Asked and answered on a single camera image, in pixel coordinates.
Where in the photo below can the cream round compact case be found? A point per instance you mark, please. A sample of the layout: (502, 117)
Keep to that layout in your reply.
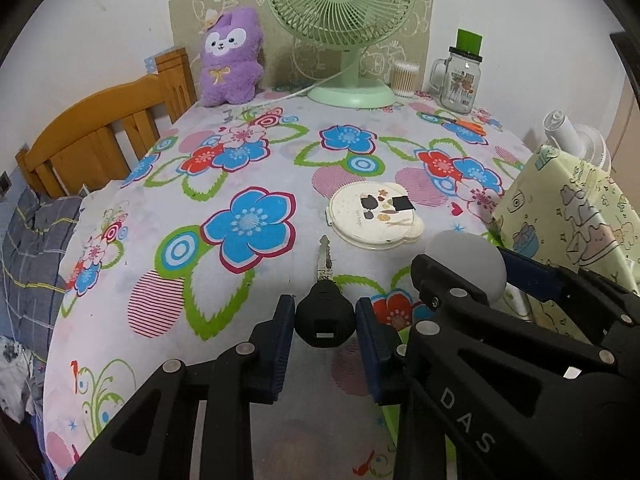
(374, 215)

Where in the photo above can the white standing fan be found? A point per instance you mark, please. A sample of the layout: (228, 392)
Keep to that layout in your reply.
(581, 141)

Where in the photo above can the green desk fan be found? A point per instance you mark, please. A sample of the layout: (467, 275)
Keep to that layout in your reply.
(349, 27)

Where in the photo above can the yellow cartoon storage box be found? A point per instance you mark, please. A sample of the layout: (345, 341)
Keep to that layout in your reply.
(565, 211)

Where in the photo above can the orange scissors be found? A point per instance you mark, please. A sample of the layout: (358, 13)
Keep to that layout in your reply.
(472, 126)

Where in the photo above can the cotton swab container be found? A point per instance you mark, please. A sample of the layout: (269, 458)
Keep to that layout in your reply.
(404, 78)

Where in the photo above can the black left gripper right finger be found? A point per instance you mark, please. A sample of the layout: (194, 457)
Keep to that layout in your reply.
(516, 401)

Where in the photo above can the floral tablecloth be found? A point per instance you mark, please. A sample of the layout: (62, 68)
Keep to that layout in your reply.
(224, 215)

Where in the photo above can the black headed key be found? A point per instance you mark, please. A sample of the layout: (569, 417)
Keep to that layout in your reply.
(325, 318)

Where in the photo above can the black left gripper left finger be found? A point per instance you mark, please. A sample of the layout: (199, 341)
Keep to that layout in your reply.
(199, 414)

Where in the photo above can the beige cartoon wall board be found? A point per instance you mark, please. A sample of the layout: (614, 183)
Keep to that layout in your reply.
(289, 61)

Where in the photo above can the purple plush toy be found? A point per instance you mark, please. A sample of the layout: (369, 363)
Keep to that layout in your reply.
(230, 71)

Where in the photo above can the white foam ball object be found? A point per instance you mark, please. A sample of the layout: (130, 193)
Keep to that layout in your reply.
(473, 258)

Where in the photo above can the glass mason jar mug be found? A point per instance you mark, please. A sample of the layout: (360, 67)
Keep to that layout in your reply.
(455, 79)

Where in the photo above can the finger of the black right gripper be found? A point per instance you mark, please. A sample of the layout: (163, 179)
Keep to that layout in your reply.
(450, 284)
(606, 313)

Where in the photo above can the plaid grey bedding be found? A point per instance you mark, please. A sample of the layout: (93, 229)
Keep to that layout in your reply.
(35, 232)

